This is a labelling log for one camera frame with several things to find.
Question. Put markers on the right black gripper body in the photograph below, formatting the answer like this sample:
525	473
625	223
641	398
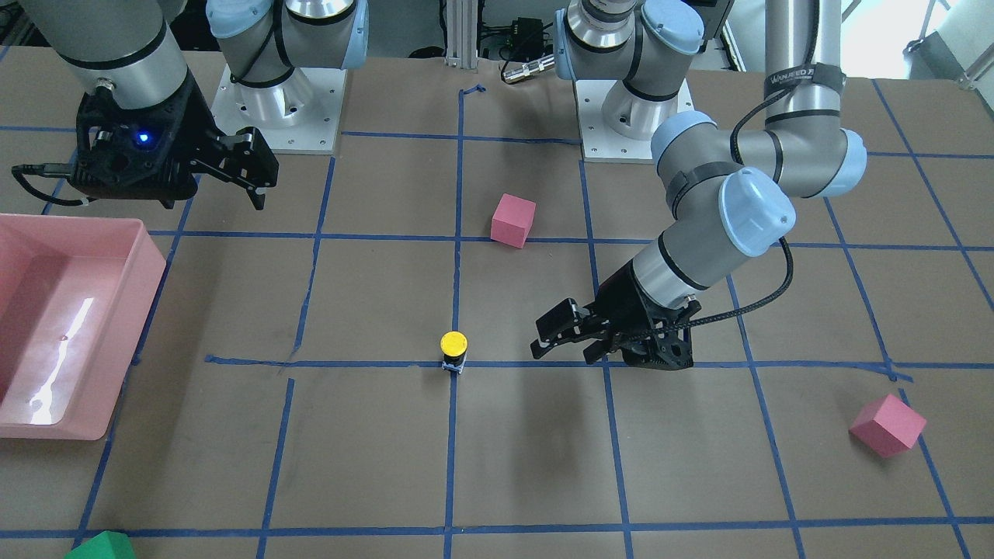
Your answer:
199	123

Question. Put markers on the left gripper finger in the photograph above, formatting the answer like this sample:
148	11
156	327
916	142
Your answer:
541	347
599	349

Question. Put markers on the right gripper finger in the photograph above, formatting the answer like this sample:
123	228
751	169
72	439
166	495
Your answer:
256	192

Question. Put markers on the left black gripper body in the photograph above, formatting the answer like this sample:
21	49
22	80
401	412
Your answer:
619	307

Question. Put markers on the yellow push button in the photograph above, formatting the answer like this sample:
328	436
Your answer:
454	346

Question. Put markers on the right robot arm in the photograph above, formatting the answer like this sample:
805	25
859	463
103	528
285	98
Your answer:
129	47

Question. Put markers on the pink cube centre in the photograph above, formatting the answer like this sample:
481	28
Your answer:
512	220

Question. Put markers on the pink plastic bin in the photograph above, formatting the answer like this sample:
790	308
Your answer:
75	295

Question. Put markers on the green cube near bin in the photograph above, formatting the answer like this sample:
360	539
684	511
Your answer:
105	545

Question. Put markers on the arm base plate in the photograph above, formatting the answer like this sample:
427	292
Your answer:
616	126
311	116

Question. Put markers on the aluminium frame post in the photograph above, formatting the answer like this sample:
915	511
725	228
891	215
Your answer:
462	23

